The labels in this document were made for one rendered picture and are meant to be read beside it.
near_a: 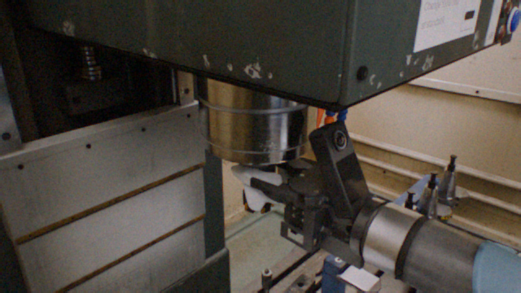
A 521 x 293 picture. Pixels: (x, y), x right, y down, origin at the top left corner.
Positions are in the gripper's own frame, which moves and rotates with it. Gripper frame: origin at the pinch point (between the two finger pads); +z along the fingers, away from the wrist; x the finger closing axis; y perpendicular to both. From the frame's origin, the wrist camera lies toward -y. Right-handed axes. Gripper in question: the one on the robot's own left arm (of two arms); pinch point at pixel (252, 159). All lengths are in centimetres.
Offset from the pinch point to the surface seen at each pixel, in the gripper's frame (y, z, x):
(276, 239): 91, 59, 78
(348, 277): 25.6, -10.1, 14.7
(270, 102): -11.5, -7.3, -4.8
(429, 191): 18.6, -12.1, 42.4
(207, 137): -5.8, 0.3, -7.9
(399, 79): -16.8, -21.3, -3.4
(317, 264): 58, 16, 46
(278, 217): 91, 70, 92
